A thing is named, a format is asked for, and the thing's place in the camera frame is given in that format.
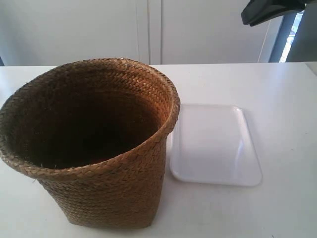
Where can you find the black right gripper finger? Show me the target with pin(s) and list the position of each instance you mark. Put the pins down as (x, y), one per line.
(259, 11)

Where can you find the brown woven wicker basket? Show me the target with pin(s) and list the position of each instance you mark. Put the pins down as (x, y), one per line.
(93, 133)

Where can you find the white rectangular plastic tray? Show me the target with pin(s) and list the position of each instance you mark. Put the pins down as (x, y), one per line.
(212, 144)

